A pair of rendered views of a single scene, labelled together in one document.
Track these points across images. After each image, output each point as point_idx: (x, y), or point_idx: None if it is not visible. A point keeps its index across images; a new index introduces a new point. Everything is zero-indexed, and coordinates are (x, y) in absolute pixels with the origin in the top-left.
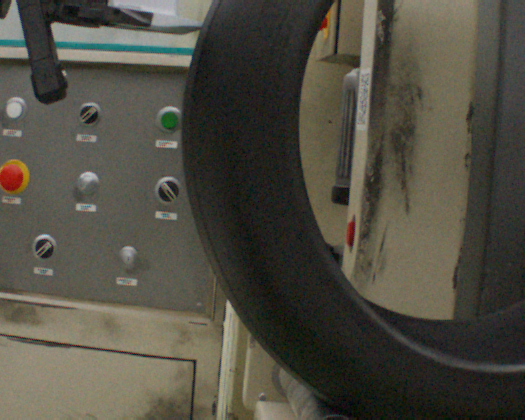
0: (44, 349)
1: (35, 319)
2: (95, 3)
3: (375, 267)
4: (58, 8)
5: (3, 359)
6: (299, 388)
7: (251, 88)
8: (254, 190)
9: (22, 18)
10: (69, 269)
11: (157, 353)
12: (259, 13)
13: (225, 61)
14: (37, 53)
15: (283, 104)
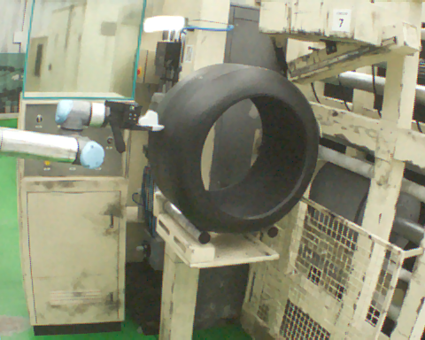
0: (75, 194)
1: (72, 185)
2: (136, 125)
3: None
4: (125, 126)
5: (62, 199)
6: (181, 216)
7: (189, 154)
8: (189, 181)
9: (112, 127)
10: (81, 166)
11: (109, 190)
12: (190, 133)
13: (180, 146)
14: (118, 139)
15: (197, 158)
